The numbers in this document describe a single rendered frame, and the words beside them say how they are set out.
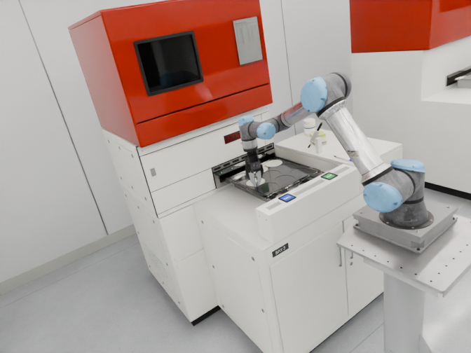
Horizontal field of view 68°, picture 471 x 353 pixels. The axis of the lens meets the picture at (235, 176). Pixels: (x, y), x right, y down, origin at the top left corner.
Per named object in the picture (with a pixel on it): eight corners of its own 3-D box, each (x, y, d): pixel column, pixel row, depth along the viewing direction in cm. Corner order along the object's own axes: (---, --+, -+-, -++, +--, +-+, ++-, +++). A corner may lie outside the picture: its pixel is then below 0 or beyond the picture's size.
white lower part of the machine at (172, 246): (151, 278, 271) (119, 184, 239) (237, 232, 309) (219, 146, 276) (193, 333, 215) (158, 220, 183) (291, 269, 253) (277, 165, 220)
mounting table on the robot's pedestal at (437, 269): (498, 257, 135) (503, 228, 130) (441, 323, 113) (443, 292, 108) (390, 218, 170) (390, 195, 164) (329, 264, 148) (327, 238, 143)
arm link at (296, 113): (355, 61, 134) (278, 112, 174) (338, 66, 127) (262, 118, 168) (369, 89, 134) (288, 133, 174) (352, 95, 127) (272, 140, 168)
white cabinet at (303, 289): (219, 315, 225) (191, 204, 192) (324, 247, 269) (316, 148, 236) (287, 387, 174) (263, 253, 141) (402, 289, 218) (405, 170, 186)
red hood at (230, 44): (101, 127, 222) (66, 26, 199) (209, 94, 259) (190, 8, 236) (141, 148, 163) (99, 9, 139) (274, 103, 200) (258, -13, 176)
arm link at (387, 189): (422, 192, 120) (336, 65, 128) (401, 209, 112) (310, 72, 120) (394, 204, 130) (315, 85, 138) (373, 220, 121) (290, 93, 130)
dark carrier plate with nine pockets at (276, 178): (228, 178, 196) (228, 177, 196) (275, 158, 212) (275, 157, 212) (266, 196, 169) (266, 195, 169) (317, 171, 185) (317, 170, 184)
